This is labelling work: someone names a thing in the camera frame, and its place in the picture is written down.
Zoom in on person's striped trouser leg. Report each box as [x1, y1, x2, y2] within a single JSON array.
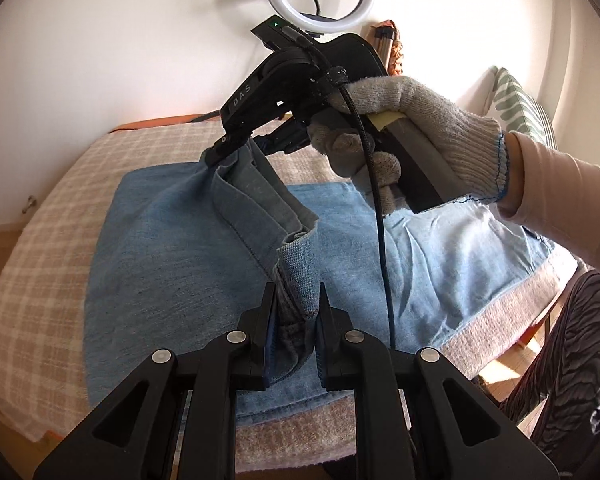
[[495, 270, 600, 476]]

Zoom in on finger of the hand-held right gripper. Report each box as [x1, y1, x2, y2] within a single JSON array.
[[204, 127, 255, 167], [255, 120, 311, 156]]

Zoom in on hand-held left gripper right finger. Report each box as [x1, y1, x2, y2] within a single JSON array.
[[316, 282, 558, 480]]

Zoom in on folded silver tripod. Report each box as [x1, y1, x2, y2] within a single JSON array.
[[372, 27, 395, 78]]

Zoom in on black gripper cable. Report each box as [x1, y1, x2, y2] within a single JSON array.
[[280, 30, 398, 351]]

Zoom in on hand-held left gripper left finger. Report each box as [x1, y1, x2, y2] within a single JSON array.
[[32, 282, 277, 480]]

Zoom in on orange patterned cloth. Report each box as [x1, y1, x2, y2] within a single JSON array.
[[109, 114, 226, 134]]

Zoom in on green white patterned cushion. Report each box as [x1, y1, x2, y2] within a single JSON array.
[[482, 66, 561, 151]]

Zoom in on person's right forearm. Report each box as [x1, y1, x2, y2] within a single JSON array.
[[497, 130, 600, 273]]

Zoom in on person's right hand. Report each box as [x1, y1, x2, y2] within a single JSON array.
[[307, 75, 506, 218]]

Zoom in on light blue denim pants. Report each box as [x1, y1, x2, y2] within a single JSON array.
[[82, 137, 556, 413]]

